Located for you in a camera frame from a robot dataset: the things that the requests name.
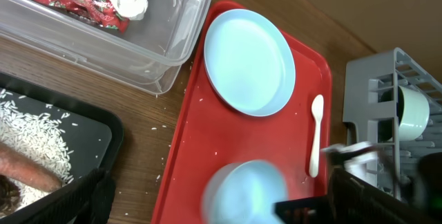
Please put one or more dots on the black food waste tray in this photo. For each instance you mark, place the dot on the black food waste tray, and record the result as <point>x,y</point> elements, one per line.
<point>95,140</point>

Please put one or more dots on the white rice pile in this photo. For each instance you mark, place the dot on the white rice pile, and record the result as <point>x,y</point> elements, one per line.
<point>39,138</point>

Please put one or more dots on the grey dishwasher rack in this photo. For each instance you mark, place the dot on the grey dishwasher rack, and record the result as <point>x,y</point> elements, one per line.
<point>366,79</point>

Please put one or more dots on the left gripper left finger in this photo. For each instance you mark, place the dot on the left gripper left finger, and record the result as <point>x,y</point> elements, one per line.
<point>86,200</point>

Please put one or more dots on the brown food scrap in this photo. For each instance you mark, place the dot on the brown food scrap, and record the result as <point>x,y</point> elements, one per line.
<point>9,196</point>

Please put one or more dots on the red serving tray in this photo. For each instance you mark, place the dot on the red serving tray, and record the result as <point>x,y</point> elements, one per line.
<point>210,135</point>

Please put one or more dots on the orange carrot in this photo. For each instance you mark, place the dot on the orange carrot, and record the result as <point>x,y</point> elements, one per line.
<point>16,166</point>

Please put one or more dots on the light blue small bowl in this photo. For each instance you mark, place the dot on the light blue small bowl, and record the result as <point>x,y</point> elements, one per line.
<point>244,193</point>

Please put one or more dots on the white plastic spoon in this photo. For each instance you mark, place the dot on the white plastic spoon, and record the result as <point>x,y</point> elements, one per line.
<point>317,108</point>

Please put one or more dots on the green ceramic bowl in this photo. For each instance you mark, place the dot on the green ceramic bowl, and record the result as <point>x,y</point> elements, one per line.
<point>413,113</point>

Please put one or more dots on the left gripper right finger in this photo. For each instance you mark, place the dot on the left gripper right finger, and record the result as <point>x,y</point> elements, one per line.
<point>350,200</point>

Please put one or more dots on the light blue round plate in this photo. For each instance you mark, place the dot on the light blue round plate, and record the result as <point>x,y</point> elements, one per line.
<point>249,63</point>

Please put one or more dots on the clear plastic waste bin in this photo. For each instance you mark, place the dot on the clear plastic waste bin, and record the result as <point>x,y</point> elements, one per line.
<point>147,56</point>

